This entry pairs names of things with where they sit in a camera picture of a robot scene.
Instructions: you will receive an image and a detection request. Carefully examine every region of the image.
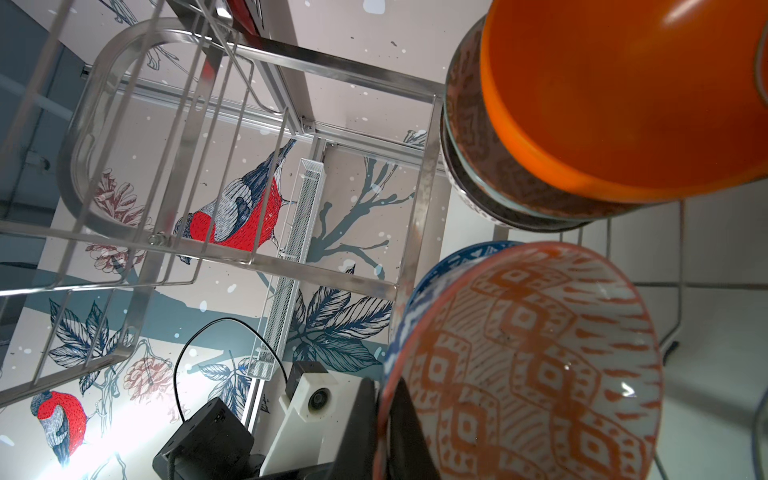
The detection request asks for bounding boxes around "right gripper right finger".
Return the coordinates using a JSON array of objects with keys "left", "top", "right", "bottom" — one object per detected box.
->
[{"left": 387, "top": 379, "right": 440, "bottom": 480}]

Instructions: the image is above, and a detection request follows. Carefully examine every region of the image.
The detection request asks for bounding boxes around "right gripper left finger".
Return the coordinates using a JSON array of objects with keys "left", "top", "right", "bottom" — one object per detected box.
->
[{"left": 325, "top": 378, "right": 377, "bottom": 480}]

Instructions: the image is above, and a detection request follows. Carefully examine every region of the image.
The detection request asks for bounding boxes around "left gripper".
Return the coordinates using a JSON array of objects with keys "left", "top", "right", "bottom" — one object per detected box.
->
[{"left": 152, "top": 397, "right": 330, "bottom": 479}]

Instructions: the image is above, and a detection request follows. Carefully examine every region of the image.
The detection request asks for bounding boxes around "red patterned bowl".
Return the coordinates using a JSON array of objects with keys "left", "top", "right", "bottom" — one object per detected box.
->
[{"left": 378, "top": 242, "right": 663, "bottom": 479}]

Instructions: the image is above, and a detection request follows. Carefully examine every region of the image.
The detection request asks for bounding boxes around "dark blue patterned bowl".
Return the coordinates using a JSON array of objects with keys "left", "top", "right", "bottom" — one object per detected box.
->
[{"left": 382, "top": 240, "right": 521, "bottom": 383}]

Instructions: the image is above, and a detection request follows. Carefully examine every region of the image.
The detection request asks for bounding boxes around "white brown lattice bowl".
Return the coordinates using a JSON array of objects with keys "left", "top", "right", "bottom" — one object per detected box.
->
[{"left": 440, "top": 113, "right": 590, "bottom": 233}]

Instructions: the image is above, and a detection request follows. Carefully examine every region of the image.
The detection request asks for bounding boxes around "green patterned bowl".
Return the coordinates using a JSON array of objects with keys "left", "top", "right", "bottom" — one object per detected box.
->
[{"left": 443, "top": 17, "right": 637, "bottom": 222}]

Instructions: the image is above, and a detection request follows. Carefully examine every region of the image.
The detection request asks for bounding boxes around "steel two-tier dish rack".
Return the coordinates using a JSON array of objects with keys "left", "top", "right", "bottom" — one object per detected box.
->
[{"left": 0, "top": 0, "right": 768, "bottom": 409}]

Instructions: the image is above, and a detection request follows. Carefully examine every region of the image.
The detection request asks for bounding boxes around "orange plastic bowl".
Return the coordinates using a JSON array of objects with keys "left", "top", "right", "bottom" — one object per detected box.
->
[{"left": 480, "top": 1, "right": 767, "bottom": 203}]

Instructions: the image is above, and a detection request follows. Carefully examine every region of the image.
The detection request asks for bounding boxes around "white wire wall basket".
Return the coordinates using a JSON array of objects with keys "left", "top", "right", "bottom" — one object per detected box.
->
[{"left": 245, "top": 157, "right": 328, "bottom": 382}]

